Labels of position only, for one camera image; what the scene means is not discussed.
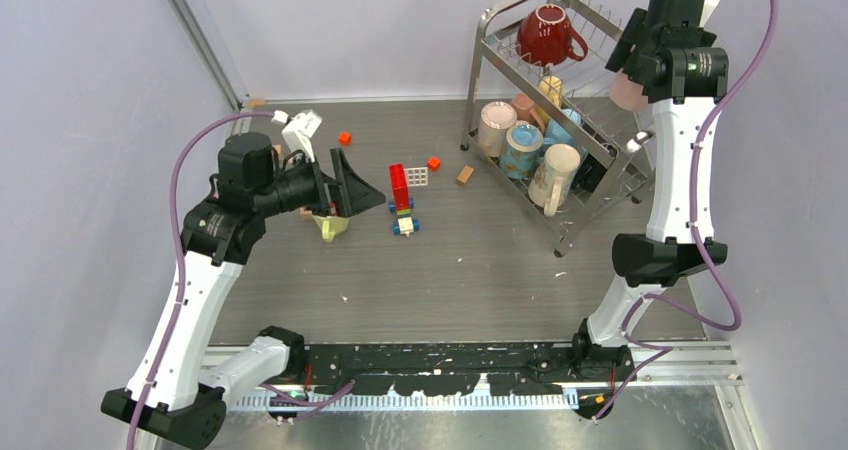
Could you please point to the orange cube far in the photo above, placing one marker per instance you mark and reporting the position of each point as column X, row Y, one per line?
column 345, row 138

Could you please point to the red duplo block tower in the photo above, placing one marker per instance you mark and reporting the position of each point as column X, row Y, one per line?
column 400, row 202

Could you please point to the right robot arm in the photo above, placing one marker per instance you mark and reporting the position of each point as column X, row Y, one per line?
column 666, row 56

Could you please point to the pink cup lower rack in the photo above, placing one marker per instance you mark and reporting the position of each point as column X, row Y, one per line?
column 496, row 118

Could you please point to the pink faceted mug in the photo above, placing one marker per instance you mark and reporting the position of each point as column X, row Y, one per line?
column 627, row 94

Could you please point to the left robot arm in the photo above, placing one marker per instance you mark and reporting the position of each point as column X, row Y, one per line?
column 170, row 395

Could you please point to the light blue cup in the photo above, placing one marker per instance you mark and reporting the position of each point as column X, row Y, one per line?
column 557, row 134

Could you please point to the brown wooden block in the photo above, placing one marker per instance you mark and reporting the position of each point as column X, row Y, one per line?
column 465, row 175

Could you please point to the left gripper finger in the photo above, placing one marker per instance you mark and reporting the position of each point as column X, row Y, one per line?
column 349, row 208
column 348, row 184

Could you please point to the blue patterned mug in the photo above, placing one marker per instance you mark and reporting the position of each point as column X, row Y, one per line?
column 520, row 152

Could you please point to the small salmon cup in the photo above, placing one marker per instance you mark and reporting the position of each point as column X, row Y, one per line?
column 525, row 109

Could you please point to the cream floral mug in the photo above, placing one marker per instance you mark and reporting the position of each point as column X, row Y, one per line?
column 552, row 180

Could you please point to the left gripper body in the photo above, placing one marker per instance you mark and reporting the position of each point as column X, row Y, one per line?
column 302, row 186

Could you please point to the small yellow cup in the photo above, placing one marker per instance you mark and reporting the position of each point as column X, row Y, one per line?
column 552, row 87

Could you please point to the white window grid piece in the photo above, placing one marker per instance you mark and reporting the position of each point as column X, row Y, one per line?
column 417, row 176

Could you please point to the pale yellow mug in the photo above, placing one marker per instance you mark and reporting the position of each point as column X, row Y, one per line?
column 331, row 226

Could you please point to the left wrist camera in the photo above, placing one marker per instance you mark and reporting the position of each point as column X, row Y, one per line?
column 298, row 132

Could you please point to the steel dish rack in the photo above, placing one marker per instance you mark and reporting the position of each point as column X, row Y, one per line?
column 616, row 167

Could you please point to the dark red cup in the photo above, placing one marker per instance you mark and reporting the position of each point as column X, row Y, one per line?
column 547, row 37

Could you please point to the orange cube near grid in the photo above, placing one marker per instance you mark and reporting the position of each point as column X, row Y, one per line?
column 434, row 164

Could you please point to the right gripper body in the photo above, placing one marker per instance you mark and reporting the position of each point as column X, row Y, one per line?
column 706, row 38

